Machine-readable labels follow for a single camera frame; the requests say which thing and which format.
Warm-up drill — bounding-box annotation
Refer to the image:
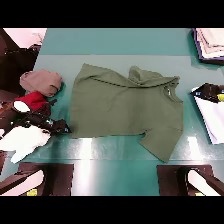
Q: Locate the green T-shirt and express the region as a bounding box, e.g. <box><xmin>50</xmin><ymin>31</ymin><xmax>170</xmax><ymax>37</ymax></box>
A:
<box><xmin>69</xmin><ymin>63</ymin><xmax>185</xmax><ymax>164</ymax></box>

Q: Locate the dusty pink garment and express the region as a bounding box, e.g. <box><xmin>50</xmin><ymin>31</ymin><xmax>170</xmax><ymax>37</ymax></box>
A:
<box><xmin>19</xmin><ymin>69</ymin><xmax>64</xmax><ymax>98</ymax></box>

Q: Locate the dark purple garment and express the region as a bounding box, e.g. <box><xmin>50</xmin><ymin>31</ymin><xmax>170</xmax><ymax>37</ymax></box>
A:
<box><xmin>191</xmin><ymin>28</ymin><xmax>224</xmax><ymax>66</ymax></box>

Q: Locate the red garment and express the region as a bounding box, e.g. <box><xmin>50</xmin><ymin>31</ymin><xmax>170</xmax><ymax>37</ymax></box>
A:
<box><xmin>13</xmin><ymin>91</ymin><xmax>53</xmax><ymax>114</ymax></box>

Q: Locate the white garment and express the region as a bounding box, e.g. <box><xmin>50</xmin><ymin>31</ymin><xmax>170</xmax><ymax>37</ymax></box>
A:
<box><xmin>195</xmin><ymin>28</ymin><xmax>224</xmax><ymax>60</ymax></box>

